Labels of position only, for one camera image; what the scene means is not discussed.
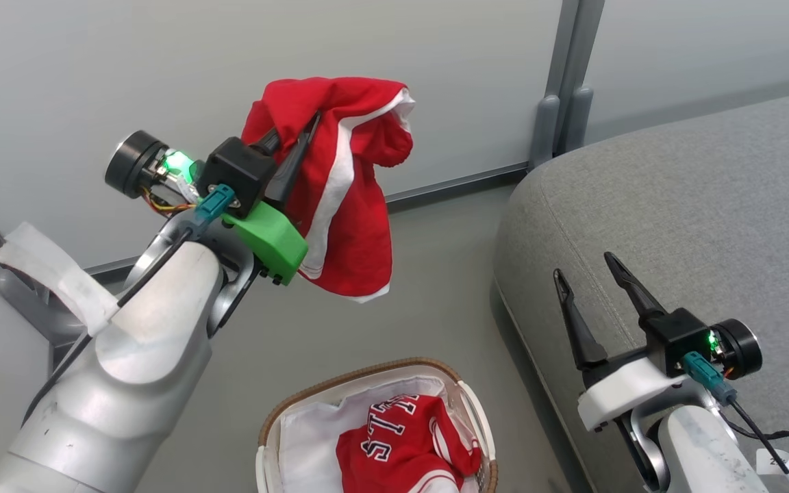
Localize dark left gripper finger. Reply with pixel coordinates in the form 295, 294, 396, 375
251, 127, 280, 157
266, 114, 321, 210

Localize grey double partition post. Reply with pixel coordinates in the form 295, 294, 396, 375
530, 0, 605, 169

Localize white basket liner cloth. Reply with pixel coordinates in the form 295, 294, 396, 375
278, 373, 484, 493

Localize red jersey with lettering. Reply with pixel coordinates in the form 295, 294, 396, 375
336, 394, 483, 493

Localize black cable with teal plug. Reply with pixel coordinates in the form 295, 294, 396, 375
682, 351, 789, 493
21, 184, 236, 425

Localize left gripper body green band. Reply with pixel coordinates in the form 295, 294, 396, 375
105, 130, 310, 287

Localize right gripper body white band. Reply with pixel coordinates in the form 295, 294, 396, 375
578, 308, 763, 432

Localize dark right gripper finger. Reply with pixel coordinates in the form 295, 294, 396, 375
604, 252, 669, 323
553, 268, 608, 370

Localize grey partition baseboard rail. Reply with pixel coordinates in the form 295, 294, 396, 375
86, 162, 529, 276

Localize red shorts with white stripe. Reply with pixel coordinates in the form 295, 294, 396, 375
241, 77, 416, 304

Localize grey fabric sofa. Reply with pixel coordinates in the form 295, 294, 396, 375
492, 86, 789, 493

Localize white paper cable tag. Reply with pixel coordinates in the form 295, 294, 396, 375
756, 448, 789, 481

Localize white laundry basket brown rim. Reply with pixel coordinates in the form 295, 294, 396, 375
255, 357, 499, 493

